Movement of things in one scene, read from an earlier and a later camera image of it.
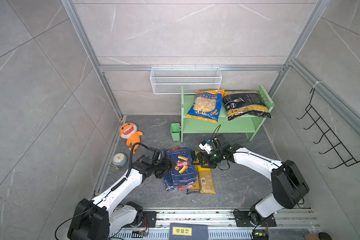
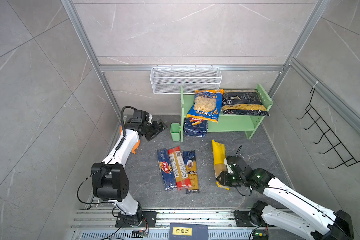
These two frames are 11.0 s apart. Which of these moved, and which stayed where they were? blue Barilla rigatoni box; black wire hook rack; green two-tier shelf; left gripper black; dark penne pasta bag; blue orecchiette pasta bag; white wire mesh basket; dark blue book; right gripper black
Moved: right gripper black; blue Barilla rigatoni box; left gripper black
Stayed: black wire hook rack; dark penne pasta bag; dark blue book; white wire mesh basket; blue orecchiette pasta bag; green two-tier shelf
